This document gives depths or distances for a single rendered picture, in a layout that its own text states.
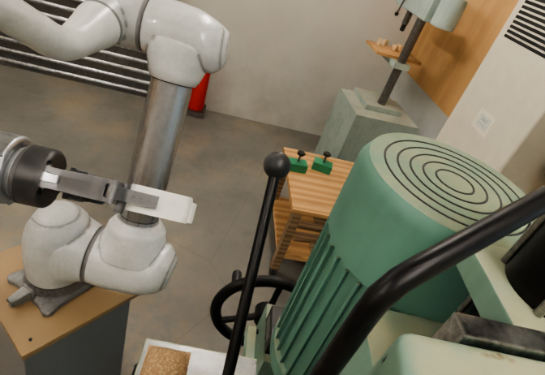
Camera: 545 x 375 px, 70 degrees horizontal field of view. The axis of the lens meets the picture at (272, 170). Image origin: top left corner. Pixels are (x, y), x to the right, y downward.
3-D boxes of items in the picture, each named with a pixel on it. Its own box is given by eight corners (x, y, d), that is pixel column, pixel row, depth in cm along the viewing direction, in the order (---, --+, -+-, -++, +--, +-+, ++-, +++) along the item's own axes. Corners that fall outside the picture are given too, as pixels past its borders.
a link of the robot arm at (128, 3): (72, -16, 80) (138, 6, 81) (110, -33, 94) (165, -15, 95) (75, 45, 88) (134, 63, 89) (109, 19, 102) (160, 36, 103)
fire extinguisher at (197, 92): (205, 109, 358) (218, 45, 326) (203, 118, 343) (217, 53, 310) (185, 105, 354) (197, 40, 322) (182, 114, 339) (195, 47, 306)
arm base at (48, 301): (-11, 287, 106) (-13, 273, 103) (65, 247, 124) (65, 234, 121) (31, 329, 100) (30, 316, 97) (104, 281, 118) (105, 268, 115)
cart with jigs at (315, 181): (349, 228, 275) (389, 153, 241) (371, 295, 229) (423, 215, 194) (259, 211, 262) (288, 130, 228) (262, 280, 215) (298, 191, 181)
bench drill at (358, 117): (358, 167, 350) (450, -19, 265) (381, 214, 300) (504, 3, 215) (308, 158, 339) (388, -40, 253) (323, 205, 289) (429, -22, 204)
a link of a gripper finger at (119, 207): (79, 170, 49) (69, 166, 48) (135, 179, 43) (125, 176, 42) (70, 200, 49) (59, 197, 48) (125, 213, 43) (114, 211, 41)
